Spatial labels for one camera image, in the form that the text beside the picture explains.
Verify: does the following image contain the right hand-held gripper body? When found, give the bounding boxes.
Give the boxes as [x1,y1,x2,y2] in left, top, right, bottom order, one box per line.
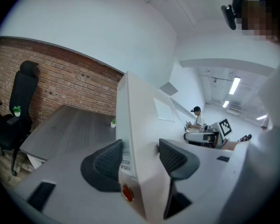
[200,118,233,149]

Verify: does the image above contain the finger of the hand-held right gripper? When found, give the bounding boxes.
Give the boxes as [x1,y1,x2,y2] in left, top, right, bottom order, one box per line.
[183,131,219,146]

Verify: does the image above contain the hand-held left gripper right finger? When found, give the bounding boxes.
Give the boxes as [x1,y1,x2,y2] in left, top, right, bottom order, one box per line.
[154,138,248,224]

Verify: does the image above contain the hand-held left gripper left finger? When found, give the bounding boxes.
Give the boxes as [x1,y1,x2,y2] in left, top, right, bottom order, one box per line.
[14,138,134,224]

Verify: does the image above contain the beige cardboard box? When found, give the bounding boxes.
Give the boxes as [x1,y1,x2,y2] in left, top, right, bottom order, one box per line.
[116,70,182,223]

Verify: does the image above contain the person's right forearm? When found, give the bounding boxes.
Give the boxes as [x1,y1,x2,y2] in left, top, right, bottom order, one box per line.
[220,140,238,151]

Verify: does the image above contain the dark grey table top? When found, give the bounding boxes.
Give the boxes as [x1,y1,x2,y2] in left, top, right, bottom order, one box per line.
[20,104,119,170]

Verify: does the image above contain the person's light grey shirt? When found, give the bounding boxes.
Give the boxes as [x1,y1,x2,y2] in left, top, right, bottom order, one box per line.
[218,55,280,224]

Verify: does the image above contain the person's head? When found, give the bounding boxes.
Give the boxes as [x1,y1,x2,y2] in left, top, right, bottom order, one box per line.
[232,0,280,42]

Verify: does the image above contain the black office chair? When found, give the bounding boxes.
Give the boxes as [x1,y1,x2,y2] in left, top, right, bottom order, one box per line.
[0,60,40,177]

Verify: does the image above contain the grey wall panel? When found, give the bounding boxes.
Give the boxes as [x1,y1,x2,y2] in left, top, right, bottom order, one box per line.
[159,82,179,97]

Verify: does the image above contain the black head-worn camera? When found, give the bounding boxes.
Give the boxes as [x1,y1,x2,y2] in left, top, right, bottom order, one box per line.
[221,4,238,30]

